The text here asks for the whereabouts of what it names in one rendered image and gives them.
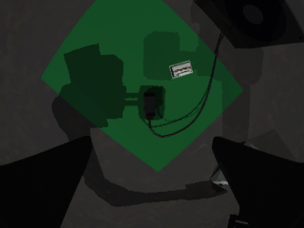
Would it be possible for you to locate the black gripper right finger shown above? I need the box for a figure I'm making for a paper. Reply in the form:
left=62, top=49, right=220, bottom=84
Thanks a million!
left=212, top=137, right=304, bottom=228

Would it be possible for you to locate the black cooling fan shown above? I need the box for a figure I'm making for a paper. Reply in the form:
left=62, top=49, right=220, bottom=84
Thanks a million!
left=210, top=0, right=304, bottom=49

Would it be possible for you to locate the black connector plug with cable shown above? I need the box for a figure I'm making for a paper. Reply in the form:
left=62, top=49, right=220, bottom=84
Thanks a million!
left=144, top=26, right=232, bottom=138

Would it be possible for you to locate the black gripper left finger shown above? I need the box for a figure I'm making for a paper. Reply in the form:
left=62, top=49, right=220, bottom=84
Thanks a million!
left=0, top=136, right=92, bottom=228

